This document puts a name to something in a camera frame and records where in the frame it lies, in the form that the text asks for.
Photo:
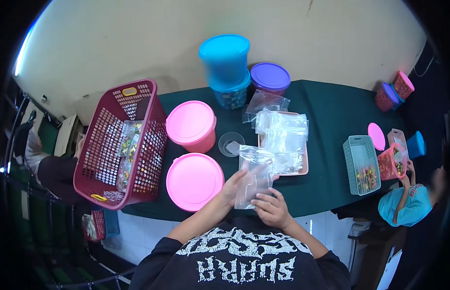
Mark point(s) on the pink container with candies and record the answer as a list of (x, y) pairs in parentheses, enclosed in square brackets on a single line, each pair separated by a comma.
[(388, 165)]

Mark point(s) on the maroon perforated plastic basket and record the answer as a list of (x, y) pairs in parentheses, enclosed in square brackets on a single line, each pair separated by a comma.
[(101, 159)]

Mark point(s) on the clear plastic zip bag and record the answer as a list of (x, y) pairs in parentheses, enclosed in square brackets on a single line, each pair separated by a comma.
[(254, 163)]

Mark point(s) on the small blue plastic basket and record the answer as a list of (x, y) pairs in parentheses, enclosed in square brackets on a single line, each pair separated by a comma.
[(111, 223)]

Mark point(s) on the person's left thumb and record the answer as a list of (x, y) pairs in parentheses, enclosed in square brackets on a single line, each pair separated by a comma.
[(240, 176)]

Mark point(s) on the dark green table cloth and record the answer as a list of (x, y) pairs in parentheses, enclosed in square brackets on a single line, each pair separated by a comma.
[(330, 145)]

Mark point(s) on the red container with pink lid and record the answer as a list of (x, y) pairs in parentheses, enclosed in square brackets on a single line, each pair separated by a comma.
[(403, 85)]

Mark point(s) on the blue bucket with candies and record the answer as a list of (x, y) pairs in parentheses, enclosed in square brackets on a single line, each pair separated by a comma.
[(232, 97)]

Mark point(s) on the pink lidded plastic bucket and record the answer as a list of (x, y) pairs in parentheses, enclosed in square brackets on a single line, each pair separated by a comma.
[(194, 181), (190, 125)]

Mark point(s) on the pale pink plastic basket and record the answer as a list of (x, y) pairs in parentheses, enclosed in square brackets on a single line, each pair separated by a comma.
[(396, 136)]

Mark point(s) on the person's left hand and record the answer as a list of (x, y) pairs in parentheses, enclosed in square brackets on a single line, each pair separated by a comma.
[(229, 190)]

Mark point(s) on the person's left fingers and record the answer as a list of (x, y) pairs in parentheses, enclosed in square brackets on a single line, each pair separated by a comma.
[(263, 174)]

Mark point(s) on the small blue plastic bucket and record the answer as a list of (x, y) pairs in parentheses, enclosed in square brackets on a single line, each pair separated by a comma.
[(415, 145)]

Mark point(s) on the purple lidded plastic container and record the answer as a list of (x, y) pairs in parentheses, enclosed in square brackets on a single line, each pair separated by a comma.
[(270, 76)]

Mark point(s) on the person's right hand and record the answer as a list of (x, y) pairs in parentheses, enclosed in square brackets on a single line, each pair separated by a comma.
[(274, 214)]

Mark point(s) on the small clear round container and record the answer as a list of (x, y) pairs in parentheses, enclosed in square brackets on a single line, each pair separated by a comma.
[(231, 144)]

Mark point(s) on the pile of empty clear bags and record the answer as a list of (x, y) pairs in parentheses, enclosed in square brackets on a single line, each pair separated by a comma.
[(285, 139)]

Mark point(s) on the loose empty clear bag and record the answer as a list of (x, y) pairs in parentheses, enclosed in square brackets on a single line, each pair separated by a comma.
[(265, 103)]

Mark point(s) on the small red plastic basket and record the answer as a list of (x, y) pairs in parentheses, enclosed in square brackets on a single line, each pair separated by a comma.
[(96, 224)]

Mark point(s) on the pile of filled candy bags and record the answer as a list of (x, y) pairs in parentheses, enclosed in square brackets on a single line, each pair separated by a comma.
[(127, 152)]

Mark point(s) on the teal plastic basket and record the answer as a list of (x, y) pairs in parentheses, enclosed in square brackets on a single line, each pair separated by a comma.
[(361, 163)]

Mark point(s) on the red container with purple lid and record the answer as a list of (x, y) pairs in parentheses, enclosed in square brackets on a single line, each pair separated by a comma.
[(386, 96)]

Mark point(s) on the person's right fingers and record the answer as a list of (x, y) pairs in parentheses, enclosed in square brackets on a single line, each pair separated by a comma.
[(271, 195)]

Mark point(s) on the person's body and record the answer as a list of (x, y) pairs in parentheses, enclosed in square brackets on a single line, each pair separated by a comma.
[(239, 261)]

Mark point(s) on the person's right thumb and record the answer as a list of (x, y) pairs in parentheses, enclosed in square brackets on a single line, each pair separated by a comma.
[(258, 205)]

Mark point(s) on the pink round lid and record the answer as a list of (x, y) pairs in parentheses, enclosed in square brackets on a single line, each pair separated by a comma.
[(376, 136)]

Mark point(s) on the pink plastic tray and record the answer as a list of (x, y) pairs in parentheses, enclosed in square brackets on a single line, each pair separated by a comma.
[(305, 163)]

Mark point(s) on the blue lidded plastic bucket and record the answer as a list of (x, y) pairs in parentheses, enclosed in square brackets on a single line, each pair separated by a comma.
[(225, 58)]

